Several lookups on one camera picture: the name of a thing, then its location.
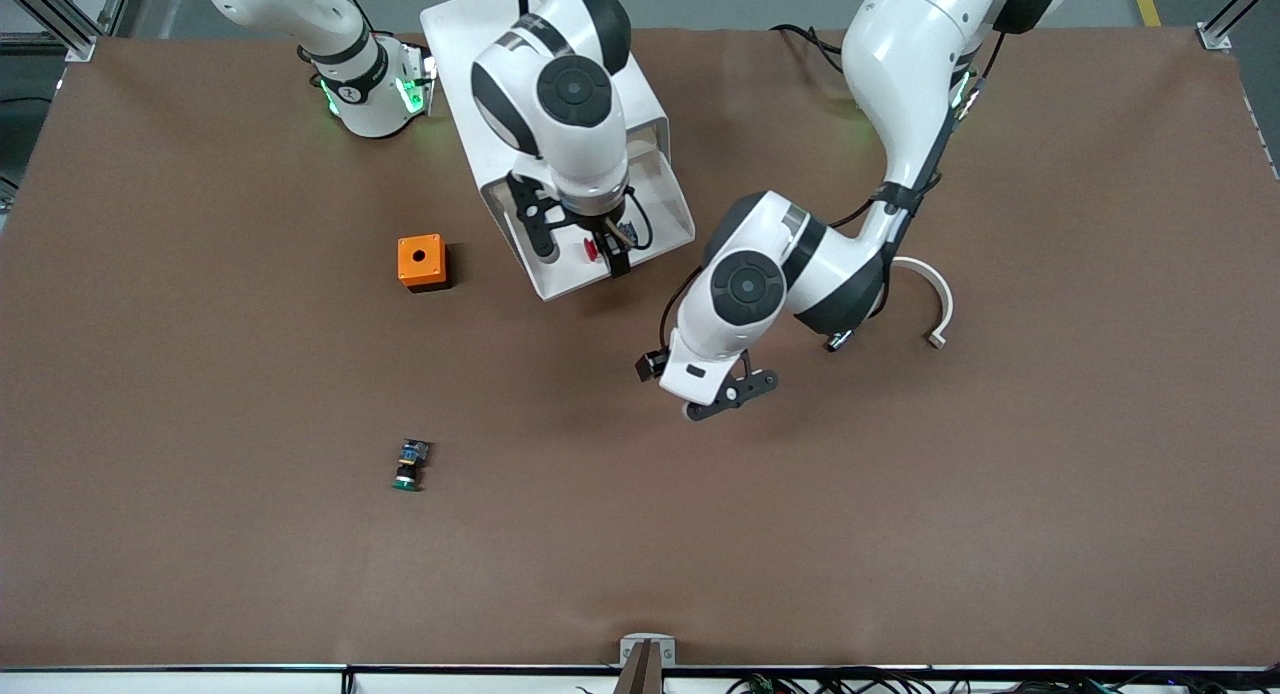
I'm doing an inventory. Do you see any red push button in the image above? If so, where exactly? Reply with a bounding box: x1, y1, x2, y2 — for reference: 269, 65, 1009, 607
584, 218, 637, 264

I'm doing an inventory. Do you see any green push button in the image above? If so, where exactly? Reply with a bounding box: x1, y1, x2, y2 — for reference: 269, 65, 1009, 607
390, 438, 433, 493

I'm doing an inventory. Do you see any brown table cover sheet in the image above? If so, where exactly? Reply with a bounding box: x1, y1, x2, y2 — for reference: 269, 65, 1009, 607
0, 24, 1280, 670

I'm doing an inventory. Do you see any orange box with hole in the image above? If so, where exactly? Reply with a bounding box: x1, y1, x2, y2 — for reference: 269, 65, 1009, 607
397, 234, 453, 295

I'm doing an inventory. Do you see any white curved clamp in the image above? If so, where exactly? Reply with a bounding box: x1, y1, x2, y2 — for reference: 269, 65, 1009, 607
885, 256, 956, 351

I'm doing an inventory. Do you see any black arm base cable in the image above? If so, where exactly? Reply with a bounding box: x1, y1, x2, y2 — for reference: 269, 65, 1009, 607
770, 22, 851, 75

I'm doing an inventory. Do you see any grey metal mount bracket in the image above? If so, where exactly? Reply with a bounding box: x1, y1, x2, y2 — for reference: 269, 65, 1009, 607
620, 634, 677, 668

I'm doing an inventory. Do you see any brown tapered post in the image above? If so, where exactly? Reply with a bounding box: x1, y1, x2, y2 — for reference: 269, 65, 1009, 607
613, 641, 668, 694

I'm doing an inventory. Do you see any white table edge rail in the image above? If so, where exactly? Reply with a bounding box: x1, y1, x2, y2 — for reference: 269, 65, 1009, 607
0, 664, 1280, 694

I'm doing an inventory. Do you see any aluminium frame post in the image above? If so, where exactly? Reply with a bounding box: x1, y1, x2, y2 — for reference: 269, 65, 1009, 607
0, 0, 136, 63
1198, 0, 1263, 52

